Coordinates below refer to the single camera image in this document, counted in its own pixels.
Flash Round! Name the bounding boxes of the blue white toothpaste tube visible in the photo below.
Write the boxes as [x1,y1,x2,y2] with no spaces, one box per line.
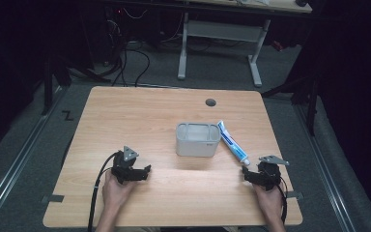
[216,119,251,166]

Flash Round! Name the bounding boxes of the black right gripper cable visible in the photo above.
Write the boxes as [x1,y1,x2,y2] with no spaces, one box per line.
[276,176,288,225]

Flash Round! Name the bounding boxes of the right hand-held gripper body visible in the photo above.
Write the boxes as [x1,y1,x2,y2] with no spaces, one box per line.
[250,155,290,191]

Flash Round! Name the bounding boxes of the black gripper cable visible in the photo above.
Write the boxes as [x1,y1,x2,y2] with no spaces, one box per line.
[87,152,120,232]
[276,176,288,225]

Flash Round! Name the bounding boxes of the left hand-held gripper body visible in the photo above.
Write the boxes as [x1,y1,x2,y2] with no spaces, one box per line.
[110,145,145,186]

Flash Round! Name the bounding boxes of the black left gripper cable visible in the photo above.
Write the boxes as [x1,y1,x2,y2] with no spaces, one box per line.
[87,152,120,232]

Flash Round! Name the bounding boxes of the person's left hand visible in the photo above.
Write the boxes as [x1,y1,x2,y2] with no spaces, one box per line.
[101,170,137,211]

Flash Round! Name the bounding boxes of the black floor cables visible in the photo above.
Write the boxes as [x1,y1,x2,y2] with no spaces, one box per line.
[107,18,152,88]

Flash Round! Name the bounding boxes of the metal floor rail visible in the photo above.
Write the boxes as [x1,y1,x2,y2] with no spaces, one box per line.
[293,103,357,232]
[0,86,68,224]

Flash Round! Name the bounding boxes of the black metal stand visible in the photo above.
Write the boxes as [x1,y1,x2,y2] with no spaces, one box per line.
[41,52,73,116]
[261,72,321,137]

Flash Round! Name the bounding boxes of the person's right hand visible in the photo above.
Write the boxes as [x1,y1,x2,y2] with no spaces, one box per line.
[252,184,285,220]

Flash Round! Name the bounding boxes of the grey plastic holder box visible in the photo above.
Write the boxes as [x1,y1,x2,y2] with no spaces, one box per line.
[175,122,222,159]

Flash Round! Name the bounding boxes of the white-framed wooden desk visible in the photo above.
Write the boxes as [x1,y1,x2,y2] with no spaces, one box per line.
[177,0,313,88]

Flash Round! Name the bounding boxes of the grey tape piece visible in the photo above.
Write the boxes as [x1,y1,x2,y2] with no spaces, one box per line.
[285,190,304,200]
[41,194,65,204]

